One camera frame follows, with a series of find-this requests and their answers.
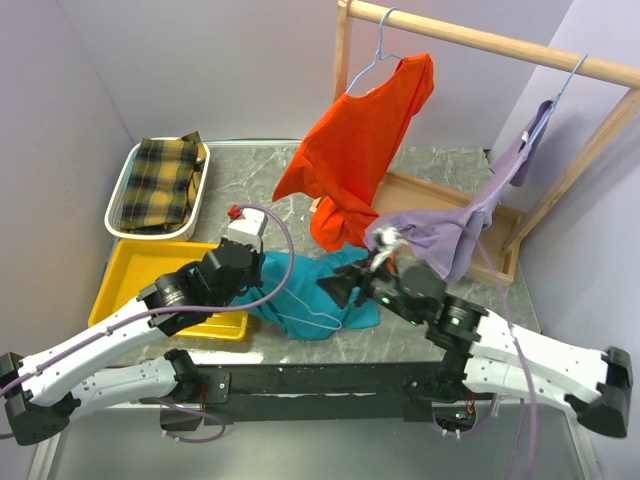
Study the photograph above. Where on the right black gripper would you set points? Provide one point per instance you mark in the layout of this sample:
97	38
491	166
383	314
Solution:
341	285

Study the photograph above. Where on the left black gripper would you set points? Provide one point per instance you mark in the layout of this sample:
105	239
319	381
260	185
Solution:
255	279

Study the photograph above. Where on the blue wire hanger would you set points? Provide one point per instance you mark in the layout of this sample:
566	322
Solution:
320	320

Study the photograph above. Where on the teal t shirt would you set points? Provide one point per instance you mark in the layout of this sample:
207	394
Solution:
303	282

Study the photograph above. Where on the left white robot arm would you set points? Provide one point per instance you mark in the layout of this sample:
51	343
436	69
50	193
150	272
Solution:
46	391

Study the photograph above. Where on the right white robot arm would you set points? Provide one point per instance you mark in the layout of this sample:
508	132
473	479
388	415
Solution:
483	354

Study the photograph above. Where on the lilac t shirt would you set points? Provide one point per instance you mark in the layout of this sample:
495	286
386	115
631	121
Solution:
445	239

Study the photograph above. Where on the orange t shirt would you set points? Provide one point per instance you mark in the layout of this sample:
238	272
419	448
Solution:
345	156

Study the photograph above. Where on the blue hanger with orange shirt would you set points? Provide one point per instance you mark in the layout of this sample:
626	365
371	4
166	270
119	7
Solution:
378	55

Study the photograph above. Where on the blue hanger with lilac shirt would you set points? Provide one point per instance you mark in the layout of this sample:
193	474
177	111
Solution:
555	100

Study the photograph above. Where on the yellow plastic tray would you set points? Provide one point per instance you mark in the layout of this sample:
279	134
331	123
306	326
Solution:
135	264

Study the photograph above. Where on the wooden clothes rack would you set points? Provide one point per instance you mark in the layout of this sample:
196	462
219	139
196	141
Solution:
510	226

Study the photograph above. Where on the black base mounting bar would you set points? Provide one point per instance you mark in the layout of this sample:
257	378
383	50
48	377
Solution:
290	392

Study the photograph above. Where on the yellow plaid cloth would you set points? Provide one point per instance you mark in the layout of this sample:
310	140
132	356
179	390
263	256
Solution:
161	190

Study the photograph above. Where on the white plastic basket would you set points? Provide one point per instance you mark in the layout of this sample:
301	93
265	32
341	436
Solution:
114	209

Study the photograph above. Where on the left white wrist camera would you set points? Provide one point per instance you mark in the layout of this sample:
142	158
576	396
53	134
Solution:
246	226

